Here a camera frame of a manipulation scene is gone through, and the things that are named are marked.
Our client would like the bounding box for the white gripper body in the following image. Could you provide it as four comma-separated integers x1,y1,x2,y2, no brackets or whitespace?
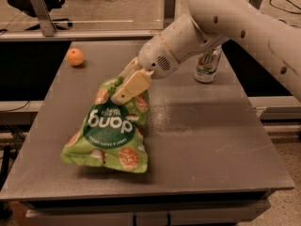
138,35,181,79

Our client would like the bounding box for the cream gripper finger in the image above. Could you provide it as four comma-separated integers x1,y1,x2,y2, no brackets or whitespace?
119,56,141,79
111,69,153,105

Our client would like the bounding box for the green rice chip bag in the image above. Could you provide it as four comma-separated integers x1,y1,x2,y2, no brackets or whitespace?
61,77,150,173

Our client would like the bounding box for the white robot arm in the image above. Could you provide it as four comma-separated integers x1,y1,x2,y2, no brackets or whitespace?
111,0,301,105

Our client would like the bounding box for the white green soda can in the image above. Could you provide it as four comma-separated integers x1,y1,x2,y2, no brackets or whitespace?
195,46,222,83

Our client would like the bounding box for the orange fruit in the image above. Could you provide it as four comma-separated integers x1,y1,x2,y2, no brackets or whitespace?
67,48,85,67

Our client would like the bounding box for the black office chair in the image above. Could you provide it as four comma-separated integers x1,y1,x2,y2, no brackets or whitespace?
8,0,72,31

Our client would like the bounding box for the metal barrier rail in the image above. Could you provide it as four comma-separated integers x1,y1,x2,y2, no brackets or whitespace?
0,30,161,42

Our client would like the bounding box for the middle metal rail bracket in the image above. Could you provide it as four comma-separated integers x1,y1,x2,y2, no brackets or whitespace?
163,0,176,27

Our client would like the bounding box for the left metal rail bracket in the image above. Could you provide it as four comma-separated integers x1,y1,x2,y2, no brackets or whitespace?
30,0,56,37

